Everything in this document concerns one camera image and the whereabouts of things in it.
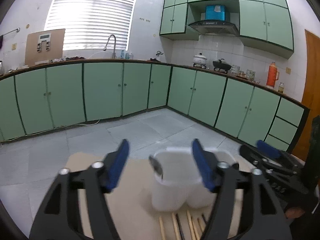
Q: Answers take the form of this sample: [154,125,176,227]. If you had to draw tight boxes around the plain bamboo chopstick short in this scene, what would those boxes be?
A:
[191,217,200,240]

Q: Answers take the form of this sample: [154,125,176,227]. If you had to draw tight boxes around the red-brown handle bamboo chopstick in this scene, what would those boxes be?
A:
[186,210,196,240]

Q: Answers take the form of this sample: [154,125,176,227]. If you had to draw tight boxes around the red-end bamboo chopstick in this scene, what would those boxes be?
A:
[158,216,166,240]
[171,212,181,240]

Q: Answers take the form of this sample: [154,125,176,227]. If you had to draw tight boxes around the silver metal spoon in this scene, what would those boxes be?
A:
[149,155,163,179]

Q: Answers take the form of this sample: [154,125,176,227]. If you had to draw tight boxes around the plain bamboo chopstick long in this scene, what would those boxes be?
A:
[197,217,205,233]

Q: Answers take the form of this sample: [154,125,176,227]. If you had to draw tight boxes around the steel kitchen faucet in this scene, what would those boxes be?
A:
[103,34,117,60]

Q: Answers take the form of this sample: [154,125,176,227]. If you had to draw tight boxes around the person's right hand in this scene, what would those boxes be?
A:
[285,207,305,219]

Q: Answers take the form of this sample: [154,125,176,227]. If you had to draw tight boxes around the small glass jar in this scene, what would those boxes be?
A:
[278,82,285,94]

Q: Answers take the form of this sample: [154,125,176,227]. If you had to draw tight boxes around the brown wooden door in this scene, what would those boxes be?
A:
[292,30,320,161]

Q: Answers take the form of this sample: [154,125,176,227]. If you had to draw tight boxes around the orange thermos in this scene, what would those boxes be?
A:
[266,62,279,89]

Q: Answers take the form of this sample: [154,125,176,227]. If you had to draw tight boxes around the patterned ceramic canister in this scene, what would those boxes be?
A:
[246,69,255,81]

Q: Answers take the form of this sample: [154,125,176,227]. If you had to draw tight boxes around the white double utensil holder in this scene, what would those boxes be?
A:
[150,146,238,212]

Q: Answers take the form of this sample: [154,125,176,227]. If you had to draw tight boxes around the black cooking pot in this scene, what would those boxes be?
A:
[213,59,232,74]

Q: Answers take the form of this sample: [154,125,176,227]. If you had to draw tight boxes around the white ceramic pot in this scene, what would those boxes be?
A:
[193,53,207,69]

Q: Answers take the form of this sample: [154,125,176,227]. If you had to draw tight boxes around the green lower cabinets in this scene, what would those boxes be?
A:
[1,60,309,152]

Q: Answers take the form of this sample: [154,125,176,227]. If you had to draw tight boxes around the green cabinets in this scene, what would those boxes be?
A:
[1,60,309,152]
[159,0,294,59]

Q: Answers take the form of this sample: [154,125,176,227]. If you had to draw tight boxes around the green upper cabinets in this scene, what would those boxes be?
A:
[159,0,294,59]

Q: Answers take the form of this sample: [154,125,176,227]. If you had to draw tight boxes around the black range hood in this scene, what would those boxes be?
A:
[188,20,239,36]

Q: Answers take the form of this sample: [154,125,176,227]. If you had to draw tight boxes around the blue box on hood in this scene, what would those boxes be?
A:
[205,5,227,21]

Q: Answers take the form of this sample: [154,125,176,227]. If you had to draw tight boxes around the steel electric kettle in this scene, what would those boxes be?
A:
[0,61,5,76]

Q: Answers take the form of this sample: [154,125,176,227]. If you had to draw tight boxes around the brown water purifier box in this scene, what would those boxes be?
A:
[24,29,66,66]

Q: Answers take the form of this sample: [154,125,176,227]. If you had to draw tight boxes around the metal towel bar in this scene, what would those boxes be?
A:
[2,28,20,36]

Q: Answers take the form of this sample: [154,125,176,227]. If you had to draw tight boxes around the white window blind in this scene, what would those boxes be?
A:
[44,0,136,50]

